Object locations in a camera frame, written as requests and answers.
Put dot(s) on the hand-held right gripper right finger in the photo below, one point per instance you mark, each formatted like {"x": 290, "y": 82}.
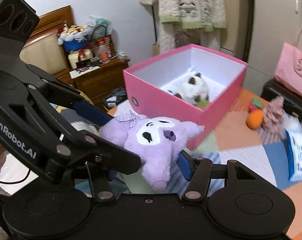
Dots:
{"x": 185, "y": 167}

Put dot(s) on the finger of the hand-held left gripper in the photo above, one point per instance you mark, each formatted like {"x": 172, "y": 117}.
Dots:
{"x": 116, "y": 157}
{"x": 91, "y": 111}

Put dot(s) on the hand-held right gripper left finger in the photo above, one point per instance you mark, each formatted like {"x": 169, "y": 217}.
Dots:
{"x": 101, "y": 185}

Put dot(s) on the purple plush toy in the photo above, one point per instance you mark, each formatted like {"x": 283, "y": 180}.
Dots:
{"x": 153, "y": 152}

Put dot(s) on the pink cardboard box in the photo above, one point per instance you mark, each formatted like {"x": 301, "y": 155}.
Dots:
{"x": 166, "y": 110}

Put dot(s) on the green egg sponge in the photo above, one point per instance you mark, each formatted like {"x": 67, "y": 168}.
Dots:
{"x": 203, "y": 103}

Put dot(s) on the white brown cat plush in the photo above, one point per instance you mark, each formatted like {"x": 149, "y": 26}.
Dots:
{"x": 193, "y": 87}

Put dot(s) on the orange egg sponge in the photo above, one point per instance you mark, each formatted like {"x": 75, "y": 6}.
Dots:
{"x": 254, "y": 120}

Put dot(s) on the red strawberry plush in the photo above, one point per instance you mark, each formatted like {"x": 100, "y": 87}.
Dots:
{"x": 255, "y": 104}

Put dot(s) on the pink floral scrunchie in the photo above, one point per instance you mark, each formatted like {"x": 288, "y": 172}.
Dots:
{"x": 274, "y": 115}

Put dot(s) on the white blue wet wipes pack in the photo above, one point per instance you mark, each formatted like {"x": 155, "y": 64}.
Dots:
{"x": 299, "y": 150}

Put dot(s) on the black pouch with label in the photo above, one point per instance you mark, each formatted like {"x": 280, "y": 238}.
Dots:
{"x": 114, "y": 98}

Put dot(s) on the wooden nightstand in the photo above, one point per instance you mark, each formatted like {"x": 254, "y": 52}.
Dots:
{"x": 98, "y": 82}

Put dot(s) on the white card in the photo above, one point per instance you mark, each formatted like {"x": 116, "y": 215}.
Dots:
{"x": 83, "y": 72}

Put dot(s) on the cream red handbag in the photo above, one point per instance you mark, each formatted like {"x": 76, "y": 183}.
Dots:
{"x": 79, "y": 57}

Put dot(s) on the patchwork knitted blanket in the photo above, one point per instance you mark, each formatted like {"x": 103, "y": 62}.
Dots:
{"x": 241, "y": 155}

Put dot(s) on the orange drink bottle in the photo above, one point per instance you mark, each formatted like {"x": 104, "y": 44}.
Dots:
{"x": 103, "y": 52}

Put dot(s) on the pale green packet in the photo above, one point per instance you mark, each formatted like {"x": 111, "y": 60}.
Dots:
{"x": 121, "y": 54}

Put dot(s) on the red checked basket bag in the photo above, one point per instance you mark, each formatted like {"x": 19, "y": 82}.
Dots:
{"x": 101, "y": 40}

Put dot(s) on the blue bouquet box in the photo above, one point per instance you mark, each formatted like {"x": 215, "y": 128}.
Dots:
{"x": 73, "y": 37}

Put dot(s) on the wooden headboard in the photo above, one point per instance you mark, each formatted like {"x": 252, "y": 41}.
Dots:
{"x": 46, "y": 47}

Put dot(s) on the white plastic bag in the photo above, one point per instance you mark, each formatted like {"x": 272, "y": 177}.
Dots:
{"x": 98, "y": 22}

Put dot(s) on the brown paper bag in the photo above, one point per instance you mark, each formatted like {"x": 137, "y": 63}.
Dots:
{"x": 156, "y": 50}

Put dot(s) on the black suitcase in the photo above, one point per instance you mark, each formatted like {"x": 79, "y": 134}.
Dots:
{"x": 285, "y": 97}

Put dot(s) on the fluffy white green pajamas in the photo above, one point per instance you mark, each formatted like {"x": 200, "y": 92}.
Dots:
{"x": 193, "y": 5}

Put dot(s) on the pink shopping bag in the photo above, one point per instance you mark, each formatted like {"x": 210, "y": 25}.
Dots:
{"x": 295, "y": 65}

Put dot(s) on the tan wooden panel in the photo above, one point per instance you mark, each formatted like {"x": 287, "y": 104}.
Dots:
{"x": 237, "y": 17}

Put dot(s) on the beige wardrobe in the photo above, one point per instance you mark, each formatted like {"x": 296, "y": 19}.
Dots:
{"x": 273, "y": 17}

